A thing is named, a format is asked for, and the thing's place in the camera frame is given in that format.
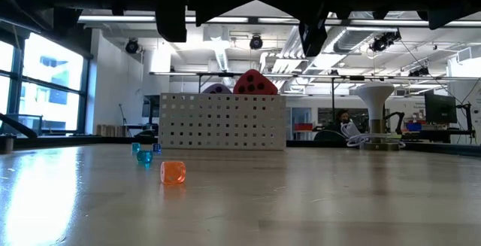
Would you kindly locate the black aluminium table frame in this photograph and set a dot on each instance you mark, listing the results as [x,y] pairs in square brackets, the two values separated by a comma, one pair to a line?
[432,148]

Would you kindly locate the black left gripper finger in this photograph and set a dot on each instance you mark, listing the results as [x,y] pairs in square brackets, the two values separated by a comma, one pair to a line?
[171,24]
[313,39]

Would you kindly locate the small cyan translucent die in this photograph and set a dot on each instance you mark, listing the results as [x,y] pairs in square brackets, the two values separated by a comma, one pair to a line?
[144,157]

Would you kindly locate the person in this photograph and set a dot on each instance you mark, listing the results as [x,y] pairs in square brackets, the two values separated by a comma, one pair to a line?
[343,120]

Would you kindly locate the ceiling light strip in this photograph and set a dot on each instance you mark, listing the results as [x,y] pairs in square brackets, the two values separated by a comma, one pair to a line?
[120,19]

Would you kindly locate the white perforated metal basket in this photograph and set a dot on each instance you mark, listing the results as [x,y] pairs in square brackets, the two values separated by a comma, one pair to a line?
[221,122]

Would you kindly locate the small green translucent die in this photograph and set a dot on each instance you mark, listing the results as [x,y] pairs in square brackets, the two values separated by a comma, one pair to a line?
[135,147]

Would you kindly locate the small dark blue die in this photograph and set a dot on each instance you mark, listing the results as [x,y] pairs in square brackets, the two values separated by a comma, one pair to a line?
[156,148]

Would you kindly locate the black background gantry frame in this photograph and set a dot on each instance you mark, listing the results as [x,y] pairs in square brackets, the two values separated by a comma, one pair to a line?
[210,74]

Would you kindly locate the large purple foam die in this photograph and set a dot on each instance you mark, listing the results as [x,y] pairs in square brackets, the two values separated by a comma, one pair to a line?
[217,88]

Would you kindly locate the black ceiling-mounted camera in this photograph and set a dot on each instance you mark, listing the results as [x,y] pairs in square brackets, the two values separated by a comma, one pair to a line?
[256,42]
[383,42]
[419,71]
[131,46]

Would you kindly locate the small orange translucent die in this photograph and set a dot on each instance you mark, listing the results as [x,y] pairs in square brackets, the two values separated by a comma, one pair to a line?
[173,172]

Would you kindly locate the black computer monitor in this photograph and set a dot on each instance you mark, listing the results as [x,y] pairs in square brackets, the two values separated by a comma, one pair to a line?
[440,108]

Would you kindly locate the large window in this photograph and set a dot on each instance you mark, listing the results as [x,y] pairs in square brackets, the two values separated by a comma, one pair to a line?
[49,73]

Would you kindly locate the silver ventilation duct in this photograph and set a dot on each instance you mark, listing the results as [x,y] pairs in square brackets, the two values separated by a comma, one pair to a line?
[349,39]

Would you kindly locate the black office chair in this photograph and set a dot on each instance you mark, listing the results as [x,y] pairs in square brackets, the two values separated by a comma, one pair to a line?
[328,136]

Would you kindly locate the red box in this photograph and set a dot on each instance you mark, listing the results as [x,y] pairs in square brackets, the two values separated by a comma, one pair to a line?
[303,127]

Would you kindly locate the white mushroom-shaped lamp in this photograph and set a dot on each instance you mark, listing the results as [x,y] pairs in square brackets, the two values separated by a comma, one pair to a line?
[375,95]

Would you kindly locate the large red foam die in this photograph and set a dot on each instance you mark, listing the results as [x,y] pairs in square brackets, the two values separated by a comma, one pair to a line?
[253,84]

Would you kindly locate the blue box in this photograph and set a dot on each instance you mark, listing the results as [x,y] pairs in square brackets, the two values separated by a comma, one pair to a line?
[413,126]

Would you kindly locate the black background robot arm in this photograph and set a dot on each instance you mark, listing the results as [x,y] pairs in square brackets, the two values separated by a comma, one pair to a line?
[396,120]

